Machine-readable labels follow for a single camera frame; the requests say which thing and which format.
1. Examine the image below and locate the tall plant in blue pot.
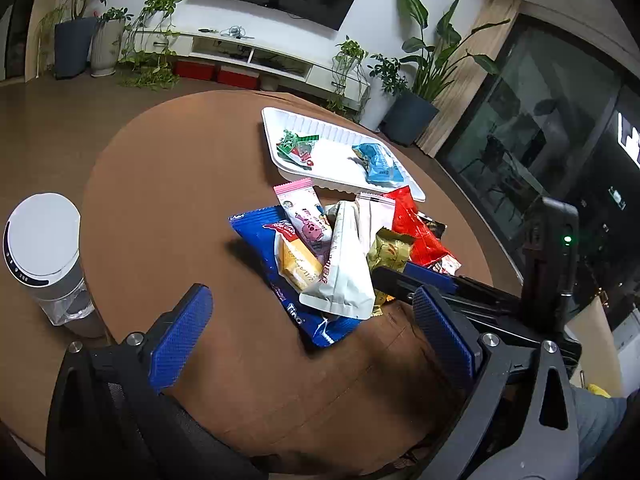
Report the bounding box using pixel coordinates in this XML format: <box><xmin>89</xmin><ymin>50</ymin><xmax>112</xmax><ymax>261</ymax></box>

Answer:
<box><xmin>36</xmin><ymin>0</ymin><xmax>117</xmax><ymax>81</ymax></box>

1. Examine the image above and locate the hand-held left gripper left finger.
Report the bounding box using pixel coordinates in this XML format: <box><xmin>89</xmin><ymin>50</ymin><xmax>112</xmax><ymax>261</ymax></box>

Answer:
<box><xmin>46</xmin><ymin>283</ymin><xmax>215</xmax><ymax>480</ymax></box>

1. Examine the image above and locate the broad-leaf plant in blue pot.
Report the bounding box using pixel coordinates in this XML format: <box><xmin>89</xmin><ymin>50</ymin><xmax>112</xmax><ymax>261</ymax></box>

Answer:
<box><xmin>381</xmin><ymin>0</ymin><xmax>512</xmax><ymax>148</ymax></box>

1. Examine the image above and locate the white round trash can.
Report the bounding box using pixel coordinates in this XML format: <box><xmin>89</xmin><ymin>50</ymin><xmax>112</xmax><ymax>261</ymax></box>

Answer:
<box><xmin>2</xmin><ymin>191</ymin><xmax>97</xmax><ymax>328</ymax></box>

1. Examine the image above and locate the yellow orange snack packet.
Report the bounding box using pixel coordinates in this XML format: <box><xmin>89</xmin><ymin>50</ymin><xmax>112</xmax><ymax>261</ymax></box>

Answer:
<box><xmin>276</xmin><ymin>236</ymin><xmax>325</xmax><ymax>292</ymax></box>

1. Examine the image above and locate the white plastic tray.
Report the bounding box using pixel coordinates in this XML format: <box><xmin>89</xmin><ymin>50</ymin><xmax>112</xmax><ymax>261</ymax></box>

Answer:
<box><xmin>261</xmin><ymin>106</ymin><xmax>427</xmax><ymax>203</ymax></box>

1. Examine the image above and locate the green red candy packet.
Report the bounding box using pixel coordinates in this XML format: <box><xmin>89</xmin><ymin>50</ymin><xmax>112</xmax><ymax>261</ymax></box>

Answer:
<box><xmin>274</xmin><ymin>129</ymin><xmax>322</xmax><ymax>169</ymax></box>

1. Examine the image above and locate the wooden slat panel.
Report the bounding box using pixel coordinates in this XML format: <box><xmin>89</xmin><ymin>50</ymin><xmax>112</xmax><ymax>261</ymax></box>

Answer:
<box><xmin>414</xmin><ymin>0</ymin><xmax>522</xmax><ymax>157</ymax></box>

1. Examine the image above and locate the white packet with pink edge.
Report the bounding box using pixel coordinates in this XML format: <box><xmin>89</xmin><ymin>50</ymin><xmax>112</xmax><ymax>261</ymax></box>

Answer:
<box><xmin>354</xmin><ymin>192</ymin><xmax>397</xmax><ymax>257</ymax></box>

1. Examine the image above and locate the pink cartoon snack packet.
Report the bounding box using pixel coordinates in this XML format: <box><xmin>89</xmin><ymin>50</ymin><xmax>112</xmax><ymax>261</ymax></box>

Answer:
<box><xmin>273</xmin><ymin>179</ymin><xmax>335</xmax><ymax>257</ymax></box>

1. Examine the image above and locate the gold snack packet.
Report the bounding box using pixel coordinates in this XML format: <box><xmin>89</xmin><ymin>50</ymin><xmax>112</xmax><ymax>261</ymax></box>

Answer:
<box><xmin>366</xmin><ymin>227</ymin><xmax>417</xmax><ymax>275</ymax></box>

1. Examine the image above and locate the large red snack packet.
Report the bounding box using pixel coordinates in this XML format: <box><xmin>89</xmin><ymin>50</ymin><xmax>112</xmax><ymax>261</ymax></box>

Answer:
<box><xmin>381</xmin><ymin>185</ymin><xmax>462</xmax><ymax>276</ymax></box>

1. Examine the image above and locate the large dark blue snack packet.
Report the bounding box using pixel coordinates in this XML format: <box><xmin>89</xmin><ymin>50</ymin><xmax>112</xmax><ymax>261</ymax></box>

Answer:
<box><xmin>228</xmin><ymin>206</ymin><xmax>363</xmax><ymax>350</ymax></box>

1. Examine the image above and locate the white snack pouch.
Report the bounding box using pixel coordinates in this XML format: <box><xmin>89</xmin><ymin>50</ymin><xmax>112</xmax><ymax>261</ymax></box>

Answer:
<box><xmin>299</xmin><ymin>201</ymin><xmax>377</xmax><ymax>321</ymax></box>

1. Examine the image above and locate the small-leaf plant in white pot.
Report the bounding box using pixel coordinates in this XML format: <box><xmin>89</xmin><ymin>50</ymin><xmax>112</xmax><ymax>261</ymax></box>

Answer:
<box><xmin>358</xmin><ymin>52</ymin><xmax>410</xmax><ymax>134</ymax></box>

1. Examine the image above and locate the red storage box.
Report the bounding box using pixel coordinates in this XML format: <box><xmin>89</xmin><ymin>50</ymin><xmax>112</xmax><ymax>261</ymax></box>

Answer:
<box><xmin>174</xmin><ymin>59</ymin><xmax>217</xmax><ymax>81</ymax></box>
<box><xmin>217</xmin><ymin>65</ymin><xmax>261</xmax><ymax>89</ymax></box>

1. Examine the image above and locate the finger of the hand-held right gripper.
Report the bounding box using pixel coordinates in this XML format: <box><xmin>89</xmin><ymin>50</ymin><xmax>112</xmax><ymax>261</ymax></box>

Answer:
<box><xmin>372</xmin><ymin>266</ymin><xmax>426</xmax><ymax>307</ymax></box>
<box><xmin>404</xmin><ymin>261</ymin><xmax>523</xmax><ymax>311</ymax></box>

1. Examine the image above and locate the glass sliding door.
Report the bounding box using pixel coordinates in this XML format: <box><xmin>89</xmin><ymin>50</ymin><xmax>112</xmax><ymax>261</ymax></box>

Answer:
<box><xmin>434</xmin><ymin>12</ymin><xmax>640</xmax><ymax>321</ymax></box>

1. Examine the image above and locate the trailing vine plant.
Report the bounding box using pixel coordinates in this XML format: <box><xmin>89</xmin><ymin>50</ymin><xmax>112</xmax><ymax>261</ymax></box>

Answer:
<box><xmin>116</xmin><ymin>0</ymin><xmax>185</xmax><ymax>92</ymax></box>
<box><xmin>324</xmin><ymin>36</ymin><xmax>372</xmax><ymax>115</ymax></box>

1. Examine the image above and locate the person's grey trouser leg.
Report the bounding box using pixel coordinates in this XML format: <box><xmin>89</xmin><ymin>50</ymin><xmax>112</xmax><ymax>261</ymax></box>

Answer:
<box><xmin>567</xmin><ymin>384</ymin><xmax>628</xmax><ymax>480</ymax></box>

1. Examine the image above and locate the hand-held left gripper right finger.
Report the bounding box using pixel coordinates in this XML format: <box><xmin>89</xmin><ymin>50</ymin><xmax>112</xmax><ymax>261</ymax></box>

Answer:
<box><xmin>411</xmin><ymin>284</ymin><xmax>582</xmax><ymax>480</ymax></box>

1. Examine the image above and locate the white television cabinet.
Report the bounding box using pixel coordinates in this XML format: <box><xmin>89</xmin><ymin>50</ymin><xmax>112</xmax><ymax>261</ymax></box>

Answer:
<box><xmin>172</xmin><ymin>29</ymin><xmax>372</xmax><ymax>112</ymax></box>

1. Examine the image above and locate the plant in white ribbed pot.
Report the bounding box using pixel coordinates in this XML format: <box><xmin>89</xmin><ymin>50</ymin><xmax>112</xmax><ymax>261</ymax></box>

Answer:
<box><xmin>89</xmin><ymin>6</ymin><xmax>135</xmax><ymax>79</ymax></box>

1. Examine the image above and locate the light blue snack packet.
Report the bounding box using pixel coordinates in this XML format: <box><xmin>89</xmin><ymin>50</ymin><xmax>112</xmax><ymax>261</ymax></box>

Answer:
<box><xmin>351</xmin><ymin>142</ymin><xmax>407</xmax><ymax>184</ymax></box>

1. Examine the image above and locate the long black snack packet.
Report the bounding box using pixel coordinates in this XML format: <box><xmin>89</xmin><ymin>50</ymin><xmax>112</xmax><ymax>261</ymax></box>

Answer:
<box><xmin>416</xmin><ymin>211</ymin><xmax>447</xmax><ymax>240</ymax></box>

